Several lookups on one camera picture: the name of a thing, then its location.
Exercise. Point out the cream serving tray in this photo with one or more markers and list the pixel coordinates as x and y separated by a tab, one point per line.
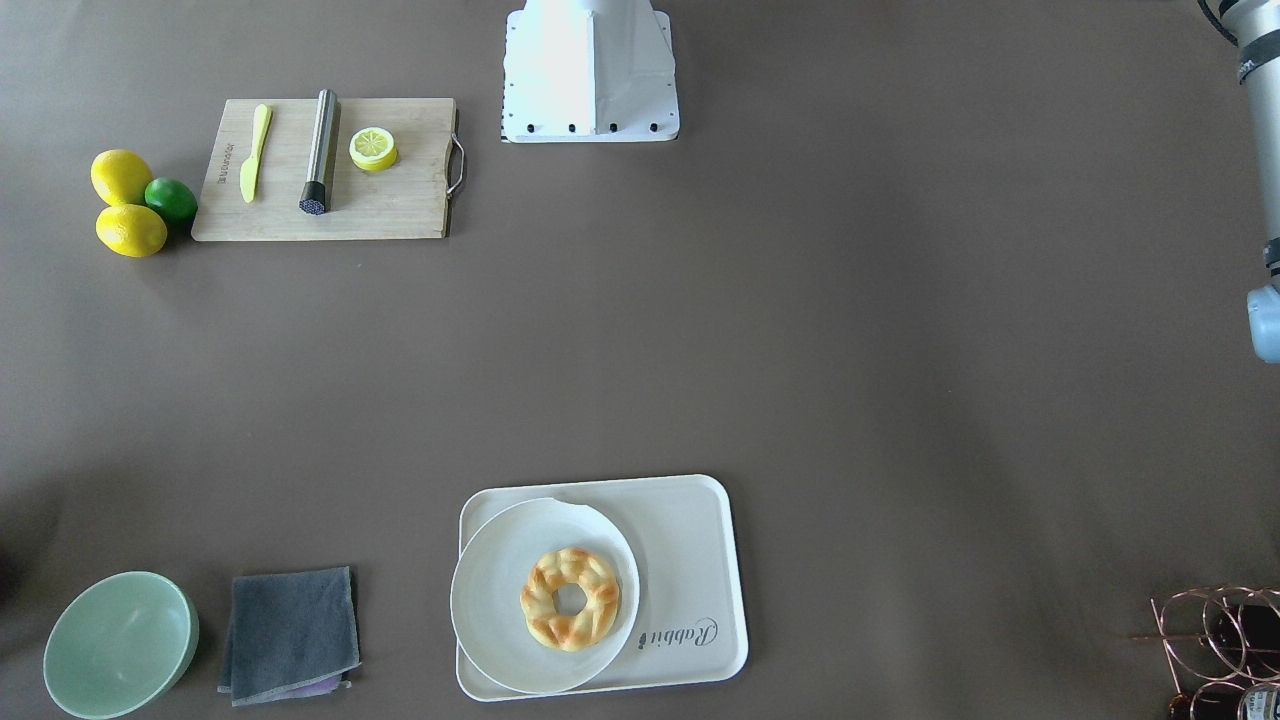
691	625

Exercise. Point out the lower yellow lemon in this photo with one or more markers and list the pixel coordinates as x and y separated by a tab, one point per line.
132	230

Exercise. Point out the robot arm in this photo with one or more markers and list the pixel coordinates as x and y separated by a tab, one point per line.
1253	28

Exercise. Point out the green ceramic bowl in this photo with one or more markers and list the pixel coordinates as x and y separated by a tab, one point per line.
119	645

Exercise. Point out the grey folded cloth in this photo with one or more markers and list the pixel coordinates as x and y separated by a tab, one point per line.
291	635

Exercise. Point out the yellow plastic knife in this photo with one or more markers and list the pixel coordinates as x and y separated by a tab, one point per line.
249	172

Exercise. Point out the lemon half slice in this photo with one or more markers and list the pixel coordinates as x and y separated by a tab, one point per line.
373	149

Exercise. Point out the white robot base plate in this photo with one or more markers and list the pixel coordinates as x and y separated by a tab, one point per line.
589	72

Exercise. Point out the white round plate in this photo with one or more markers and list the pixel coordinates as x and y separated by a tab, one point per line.
544	596

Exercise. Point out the upper yellow lemon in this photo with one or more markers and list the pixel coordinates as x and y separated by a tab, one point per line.
120	177

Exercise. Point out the steel muddler black tip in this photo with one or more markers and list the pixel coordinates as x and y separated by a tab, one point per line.
314	199

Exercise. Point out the copper wire bottle rack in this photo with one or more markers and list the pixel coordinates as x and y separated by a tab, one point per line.
1204	686

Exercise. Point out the green lime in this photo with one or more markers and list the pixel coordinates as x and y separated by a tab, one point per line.
171	199

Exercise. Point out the yellow lemon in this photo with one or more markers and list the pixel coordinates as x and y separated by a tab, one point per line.
120	177
132	230

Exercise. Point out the bamboo cutting board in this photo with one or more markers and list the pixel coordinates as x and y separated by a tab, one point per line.
405	202

